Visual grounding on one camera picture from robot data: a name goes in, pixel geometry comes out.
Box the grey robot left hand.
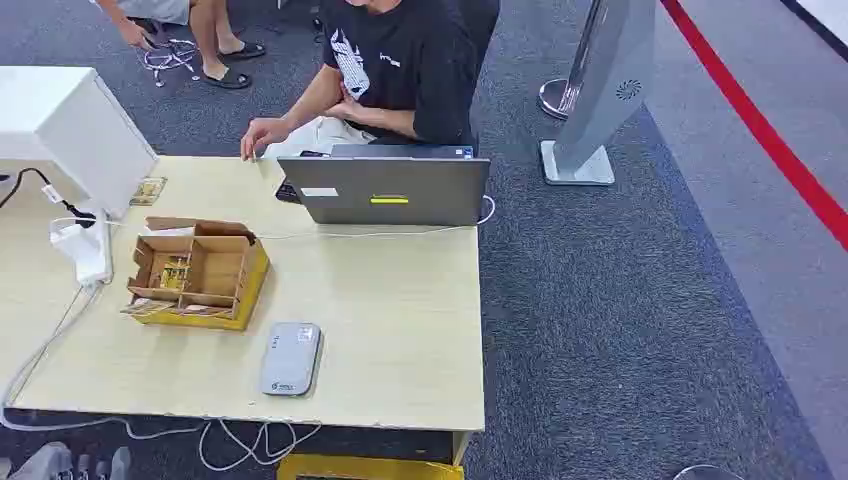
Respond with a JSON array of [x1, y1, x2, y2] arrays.
[[3, 441, 132, 480]]

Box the white power strip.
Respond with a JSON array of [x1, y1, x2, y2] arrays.
[[49, 210, 115, 287]]

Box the yellow cards stack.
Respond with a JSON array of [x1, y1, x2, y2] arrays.
[[158, 258, 191, 291]]

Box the wooden card box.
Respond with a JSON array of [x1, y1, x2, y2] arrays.
[[121, 216, 272, 333]]

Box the grey flat router device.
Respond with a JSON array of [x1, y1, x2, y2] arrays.
[[258, 321, 323, 398]]

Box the loose card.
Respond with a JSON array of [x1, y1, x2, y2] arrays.
[[129, 176, 168, 207]]

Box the yellow crate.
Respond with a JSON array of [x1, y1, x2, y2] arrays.
[[276, 453, 466, 480]]

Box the white box cabinet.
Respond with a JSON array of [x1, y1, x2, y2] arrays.
[[0, 65, 159, 220]]

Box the seated person's right hand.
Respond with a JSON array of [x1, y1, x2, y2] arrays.
[[239, 117, 293, 162]]

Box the seated person's hand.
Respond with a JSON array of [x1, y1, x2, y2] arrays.
[[239, 117, 293, 162], [324, 82, 364, 123]]

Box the black sandal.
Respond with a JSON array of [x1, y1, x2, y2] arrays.
[[200, 68, 254, 91], [218, 41, 268, 62]]

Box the grey laptop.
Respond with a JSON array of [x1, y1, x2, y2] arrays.
[[276, 156, 492, 228]]

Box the standing person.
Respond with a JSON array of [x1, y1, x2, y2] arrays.
[[92, 0, 268, 91]]

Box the seated person's left hand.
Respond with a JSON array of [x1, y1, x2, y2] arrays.
[[324, 82, 364, 123]]

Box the dark closed laptop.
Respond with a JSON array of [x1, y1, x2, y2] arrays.
[[329, 144, 476, 161]]

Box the seated person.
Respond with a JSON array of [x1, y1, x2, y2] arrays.
[[239, 0, 501, 162]]

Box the round stanchion base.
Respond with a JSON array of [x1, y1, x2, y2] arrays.
[[672, 463, 747, 480]]

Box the grey kiosk stand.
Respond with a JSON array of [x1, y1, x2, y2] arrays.
[[540, 0, 658, 187]]

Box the white cable bundle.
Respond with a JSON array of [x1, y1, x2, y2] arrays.
[[0, 281, 107, 429]]

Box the white cable loops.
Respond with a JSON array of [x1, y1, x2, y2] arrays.
[[124, 417, 324, 474]]

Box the black power cable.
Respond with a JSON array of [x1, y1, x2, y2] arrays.
[[0, 167, 98, 230]]

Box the white cable tangle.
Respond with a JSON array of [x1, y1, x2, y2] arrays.
[[142, 38, 201, 89]]

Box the silver stanchion post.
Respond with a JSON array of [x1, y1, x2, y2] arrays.
[[537, 0, 607, 122]]

